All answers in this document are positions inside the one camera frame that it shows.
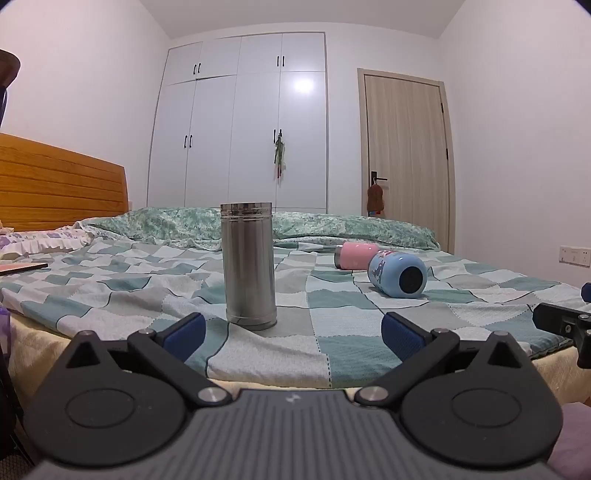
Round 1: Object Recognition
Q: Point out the green floral quilt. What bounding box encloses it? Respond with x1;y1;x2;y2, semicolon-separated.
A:
75;206;440;253

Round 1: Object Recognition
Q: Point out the brown hanging plush toy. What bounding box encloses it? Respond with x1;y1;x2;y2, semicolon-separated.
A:
366;182;387;217

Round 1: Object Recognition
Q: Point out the cream mattress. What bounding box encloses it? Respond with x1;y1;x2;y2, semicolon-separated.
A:
7;313;591;409

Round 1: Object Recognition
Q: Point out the white wall socket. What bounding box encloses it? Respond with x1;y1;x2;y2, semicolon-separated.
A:
559;245;591;268

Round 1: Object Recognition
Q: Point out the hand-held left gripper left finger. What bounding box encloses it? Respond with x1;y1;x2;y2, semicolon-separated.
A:
65;312;233;409

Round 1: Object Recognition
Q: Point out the purple floral pillow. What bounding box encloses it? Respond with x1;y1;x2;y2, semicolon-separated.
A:
0;225;100;260

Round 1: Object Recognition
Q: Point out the wooden headboard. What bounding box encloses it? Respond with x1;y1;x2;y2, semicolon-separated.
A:
0;133;129;232

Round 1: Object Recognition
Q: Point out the checkered green bed sheet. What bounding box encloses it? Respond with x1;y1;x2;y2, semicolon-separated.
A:
0;239;583;389

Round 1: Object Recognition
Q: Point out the dark wall-mounted object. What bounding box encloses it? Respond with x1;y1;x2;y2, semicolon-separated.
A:
0;49;22;131

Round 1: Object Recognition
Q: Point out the white wardrobe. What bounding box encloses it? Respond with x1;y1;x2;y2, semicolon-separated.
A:
147;31;329;216

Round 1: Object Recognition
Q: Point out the blue cartoon print cup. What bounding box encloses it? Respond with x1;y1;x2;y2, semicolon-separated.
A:
367;250;428;298

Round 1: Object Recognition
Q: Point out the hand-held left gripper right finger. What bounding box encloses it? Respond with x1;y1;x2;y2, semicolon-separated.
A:
356;311;533;409

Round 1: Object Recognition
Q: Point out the light wooden door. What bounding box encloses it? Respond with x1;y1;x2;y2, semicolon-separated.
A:
357;68;456;255

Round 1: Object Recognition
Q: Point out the green hanging ornament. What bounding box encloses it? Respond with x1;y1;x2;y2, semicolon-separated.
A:
273;131;290;180

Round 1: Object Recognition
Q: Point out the pink cup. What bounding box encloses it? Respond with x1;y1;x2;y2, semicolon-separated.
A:
334;244;381;271

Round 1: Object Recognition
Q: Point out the stainless steel cup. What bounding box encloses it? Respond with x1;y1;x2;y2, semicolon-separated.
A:
220;202;278;331

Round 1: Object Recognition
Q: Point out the pink cloth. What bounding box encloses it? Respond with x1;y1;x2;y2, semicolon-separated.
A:
549;401;591;480

